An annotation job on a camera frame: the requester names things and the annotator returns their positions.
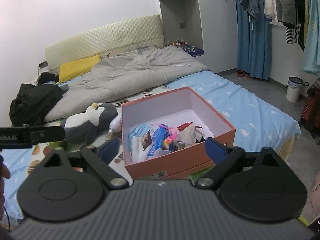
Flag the pink printed cloth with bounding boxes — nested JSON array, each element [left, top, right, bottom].
[[309, 172, 320, 224]]

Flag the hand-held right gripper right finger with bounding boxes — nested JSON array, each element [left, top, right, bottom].
[[195, 137, 290, 190]]

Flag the white trash bin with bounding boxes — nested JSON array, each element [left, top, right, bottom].
[[286, 76, 309, 103]]

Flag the pink unicorn toy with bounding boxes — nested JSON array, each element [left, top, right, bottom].
[[161, 127, 179, 152]]

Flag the white paper towel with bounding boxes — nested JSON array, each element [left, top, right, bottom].
[[130, 137, 150, 162]]

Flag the white hanging jacket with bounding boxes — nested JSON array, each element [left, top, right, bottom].
[[264, 0, 278, 22]]

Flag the person's left hand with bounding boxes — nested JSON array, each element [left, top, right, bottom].
[[0, 155, 11, 209]]

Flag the green fabric massage hammer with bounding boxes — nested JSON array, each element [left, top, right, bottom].
[[49, 141, 69, 149]]

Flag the striped hanging garment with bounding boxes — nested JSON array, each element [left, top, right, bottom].
[[285, 24, 302, 45]]

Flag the blue face mask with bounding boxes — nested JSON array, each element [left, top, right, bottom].
[[129, 124, 157, 143]]

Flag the food printed plastic mat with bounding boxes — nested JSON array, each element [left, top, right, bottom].
[[27, 95, 218, 180]]

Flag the blue tissue packet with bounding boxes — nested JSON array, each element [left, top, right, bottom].
[[147, 123, 168, 155]]

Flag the grey fleece hanging jacket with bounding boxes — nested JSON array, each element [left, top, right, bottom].
[[274, 0, 305, 29]]

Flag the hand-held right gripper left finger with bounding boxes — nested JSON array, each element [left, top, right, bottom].
[[34, 137, 133, 190]]

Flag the row of cosmetic bottles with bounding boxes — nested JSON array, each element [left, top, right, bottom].
[[167, 39, 187, 49]]

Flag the brown cartoon snack packet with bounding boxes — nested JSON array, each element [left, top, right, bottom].
[[140, 130, 153, 147]]

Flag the white spray bottle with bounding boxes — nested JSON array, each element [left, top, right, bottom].
[[109, 112, 123, 134]]

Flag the orange cardboard box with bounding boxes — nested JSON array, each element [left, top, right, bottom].
[[121, 86, 237, 180]]

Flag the dark cloth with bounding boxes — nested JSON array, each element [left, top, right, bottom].
[[37, 72, 59, 85]]

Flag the cream quilted headboard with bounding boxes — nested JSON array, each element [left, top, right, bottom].
[[45, 14, 164, 74]]

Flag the white grey wardrobe cabinet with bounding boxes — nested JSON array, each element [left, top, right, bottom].
[[155, 0, 238, 74]]

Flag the small panda plush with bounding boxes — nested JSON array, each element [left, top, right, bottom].
[[192, 126, 209, 144]]

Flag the yellow pillow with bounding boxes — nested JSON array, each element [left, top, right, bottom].
[[56, 54, 102, 85]]

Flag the grey white penguin plush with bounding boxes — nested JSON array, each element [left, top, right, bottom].
[[60, 102, 118, 145]]

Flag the dark orange suitcase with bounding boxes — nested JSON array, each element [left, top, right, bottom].
[[300, 79, 320, 139]]

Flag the black clothing pile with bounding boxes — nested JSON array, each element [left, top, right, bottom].
[[9, 83, 66, 127]]

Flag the hanging denim garment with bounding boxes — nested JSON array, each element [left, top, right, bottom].
[[235, 0, 260, 20]]

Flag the blue tray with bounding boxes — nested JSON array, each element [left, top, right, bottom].
[[184, 44, 205, 56]]

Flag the grey duvet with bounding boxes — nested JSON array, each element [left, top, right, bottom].
[[45, 46, 212, 123]]

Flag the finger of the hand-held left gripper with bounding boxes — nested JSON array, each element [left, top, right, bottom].
[[30, 126, 66, 146]]

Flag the light blue hanging garment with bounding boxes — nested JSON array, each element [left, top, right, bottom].
[[301, 0, 320, 75]]

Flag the red shiny foil packet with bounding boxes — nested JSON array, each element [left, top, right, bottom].
[[177, 122, 193, 132]]

